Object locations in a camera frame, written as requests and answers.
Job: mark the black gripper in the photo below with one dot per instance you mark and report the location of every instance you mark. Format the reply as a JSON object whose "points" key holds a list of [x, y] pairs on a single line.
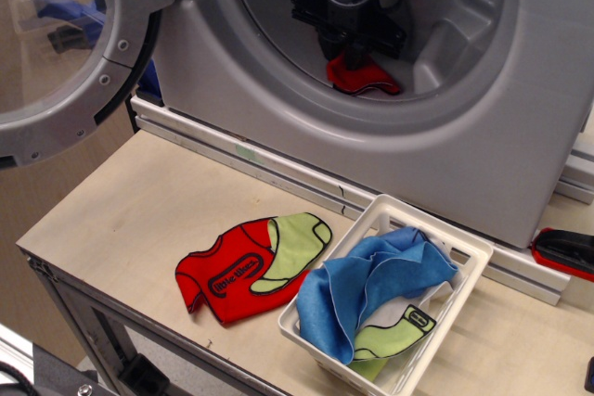
{"points": [[353, 26]]}

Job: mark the red cloth with black trim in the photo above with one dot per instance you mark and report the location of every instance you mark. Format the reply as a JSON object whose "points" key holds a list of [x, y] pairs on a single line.
{"points": [[369, 76]]}

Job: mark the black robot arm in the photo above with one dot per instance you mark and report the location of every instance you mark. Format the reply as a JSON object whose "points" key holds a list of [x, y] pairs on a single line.
{"points": [[353, 28]]}

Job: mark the grey toy washing machine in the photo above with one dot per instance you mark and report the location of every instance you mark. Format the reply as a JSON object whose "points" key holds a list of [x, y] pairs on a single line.
{"points": [[493, 95]]}

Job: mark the green toy sock cloth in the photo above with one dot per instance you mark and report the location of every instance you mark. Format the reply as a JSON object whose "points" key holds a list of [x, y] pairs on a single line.
{"points": [[296, 241]]}

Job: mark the blue cloth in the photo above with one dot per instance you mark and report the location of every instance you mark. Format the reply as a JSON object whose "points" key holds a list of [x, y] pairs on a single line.
{"points": [[330, 301]]}

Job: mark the red toy shirt cloth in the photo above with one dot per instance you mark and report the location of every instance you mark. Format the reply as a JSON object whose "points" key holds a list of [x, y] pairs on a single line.
{"points": [[229, 276]]}

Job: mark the grey round washer door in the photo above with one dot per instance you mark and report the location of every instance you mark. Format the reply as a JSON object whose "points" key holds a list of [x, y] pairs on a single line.
{"points": [[66, 65]]}

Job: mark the white cloth in basket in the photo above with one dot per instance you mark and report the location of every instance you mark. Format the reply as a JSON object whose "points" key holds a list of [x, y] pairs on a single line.
{"points": [[407, 268]]}

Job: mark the blue object behind door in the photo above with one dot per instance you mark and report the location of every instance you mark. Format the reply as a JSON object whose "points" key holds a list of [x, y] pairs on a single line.
{"points": [[83, 23]]}

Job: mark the green sock cloth in basket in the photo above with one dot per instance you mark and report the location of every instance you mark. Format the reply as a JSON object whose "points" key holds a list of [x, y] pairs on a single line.
{"points": [[378, 342]]}

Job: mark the red black clamp tool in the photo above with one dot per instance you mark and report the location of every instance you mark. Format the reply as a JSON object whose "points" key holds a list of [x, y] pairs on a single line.
{"points": [[564, 251]]}

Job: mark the white aluminium rail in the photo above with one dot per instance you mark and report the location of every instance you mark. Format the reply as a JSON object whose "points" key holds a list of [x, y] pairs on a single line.
{"points": [[509, 266]]}

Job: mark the grey table frame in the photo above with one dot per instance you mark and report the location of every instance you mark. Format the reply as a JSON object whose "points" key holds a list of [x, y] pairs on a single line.
{"points": [[103, 326]]}

